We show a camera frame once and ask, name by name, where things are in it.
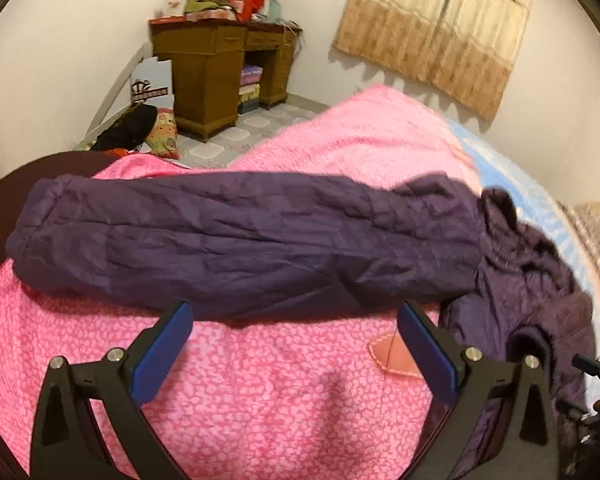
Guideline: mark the purple storage box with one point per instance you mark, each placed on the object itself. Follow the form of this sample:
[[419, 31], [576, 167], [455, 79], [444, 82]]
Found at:
[[252, 75]]

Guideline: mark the grey leaning board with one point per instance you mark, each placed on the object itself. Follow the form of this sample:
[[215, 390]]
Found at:
[[115, 92]]

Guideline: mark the striped grey pillow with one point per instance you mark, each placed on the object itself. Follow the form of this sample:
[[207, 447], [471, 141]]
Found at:
[[595, 240]]

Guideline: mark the yellow storage box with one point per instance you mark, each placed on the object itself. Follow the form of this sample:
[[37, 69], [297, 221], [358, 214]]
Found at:
[[250, 92]]

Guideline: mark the light blue bottle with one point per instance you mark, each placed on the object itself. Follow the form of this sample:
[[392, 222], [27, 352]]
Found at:
[[275, 8]]

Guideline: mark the black bag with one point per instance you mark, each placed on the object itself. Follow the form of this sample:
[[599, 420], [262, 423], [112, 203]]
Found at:
[[127, 130]]

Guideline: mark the beige patterned curtain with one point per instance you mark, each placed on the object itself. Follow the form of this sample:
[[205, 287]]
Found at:
[[430, 35]]

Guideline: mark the brown wooden desk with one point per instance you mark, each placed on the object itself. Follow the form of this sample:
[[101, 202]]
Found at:
[[205, 75]]

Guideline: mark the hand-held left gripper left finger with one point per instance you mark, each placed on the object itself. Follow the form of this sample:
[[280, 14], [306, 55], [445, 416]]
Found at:
[[162, 355]]

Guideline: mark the white printed box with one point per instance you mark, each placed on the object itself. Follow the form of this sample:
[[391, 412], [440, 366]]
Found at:
[[175, 1]]

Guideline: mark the white crown print cardboard box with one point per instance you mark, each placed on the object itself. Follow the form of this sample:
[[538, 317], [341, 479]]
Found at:
[[150, 80]]

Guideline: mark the purple padded jacket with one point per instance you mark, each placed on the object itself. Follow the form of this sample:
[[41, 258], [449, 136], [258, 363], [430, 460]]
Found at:
[[230, 240]]

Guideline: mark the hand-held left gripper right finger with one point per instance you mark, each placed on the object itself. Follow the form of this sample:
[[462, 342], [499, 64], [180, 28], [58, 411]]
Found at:
[[427, 355]]

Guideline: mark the green cloth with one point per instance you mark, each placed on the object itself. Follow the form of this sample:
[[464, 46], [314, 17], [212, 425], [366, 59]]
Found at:
[[205, 5]]

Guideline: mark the colourful floral cushion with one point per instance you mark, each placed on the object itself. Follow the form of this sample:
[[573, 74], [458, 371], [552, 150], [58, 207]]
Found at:
[[164, 135]]

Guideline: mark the pink and blue bed blanket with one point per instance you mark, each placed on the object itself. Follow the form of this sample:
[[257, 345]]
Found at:
[[280, 400]]

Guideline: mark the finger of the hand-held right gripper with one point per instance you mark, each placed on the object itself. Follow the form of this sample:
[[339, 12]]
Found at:
[[585, 363]]

